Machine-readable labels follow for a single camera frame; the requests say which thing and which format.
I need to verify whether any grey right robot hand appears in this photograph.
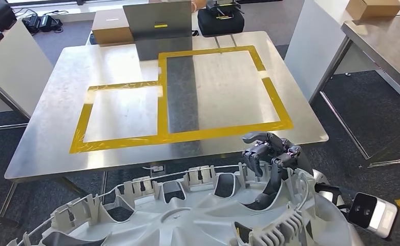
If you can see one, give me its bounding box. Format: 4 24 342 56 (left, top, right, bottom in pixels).
241 131 314 197

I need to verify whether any silver plastic wheel cover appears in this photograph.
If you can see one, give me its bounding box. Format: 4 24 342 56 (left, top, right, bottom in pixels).
5 162 366 246

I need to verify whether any stainless steel workbench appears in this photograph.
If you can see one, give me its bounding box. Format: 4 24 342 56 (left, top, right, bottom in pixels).
0 30 330 218

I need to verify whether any white table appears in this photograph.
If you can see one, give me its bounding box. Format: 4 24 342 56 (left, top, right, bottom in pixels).
284 0 400 103
0 19 54 131

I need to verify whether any stainless steel side table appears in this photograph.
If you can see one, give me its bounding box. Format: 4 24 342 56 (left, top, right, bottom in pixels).
308 13 400 170

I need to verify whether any black zip case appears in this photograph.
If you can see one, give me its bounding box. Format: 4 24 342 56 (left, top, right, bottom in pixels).
197 7 245 37

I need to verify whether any black remote controller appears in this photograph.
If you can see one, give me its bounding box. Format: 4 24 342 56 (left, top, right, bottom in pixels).
205 0 245 19

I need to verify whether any open brown cardboard box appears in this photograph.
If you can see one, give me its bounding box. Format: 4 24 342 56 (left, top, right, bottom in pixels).
345 0 400 21

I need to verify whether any person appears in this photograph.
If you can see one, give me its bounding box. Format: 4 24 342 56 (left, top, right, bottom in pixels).
191 0 208 13

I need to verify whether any grey laptop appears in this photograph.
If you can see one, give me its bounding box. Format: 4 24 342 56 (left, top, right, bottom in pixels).
122 1 194 44

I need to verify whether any closed brown cardboard box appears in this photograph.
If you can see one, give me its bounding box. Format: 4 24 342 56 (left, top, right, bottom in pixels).
91 8 135 47

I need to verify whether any black power adapter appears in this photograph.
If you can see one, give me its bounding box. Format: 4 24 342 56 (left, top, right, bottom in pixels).
39 15 64 34
23 14 41 34

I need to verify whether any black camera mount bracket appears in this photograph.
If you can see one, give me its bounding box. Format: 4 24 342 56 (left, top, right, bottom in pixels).
314 182 356 214

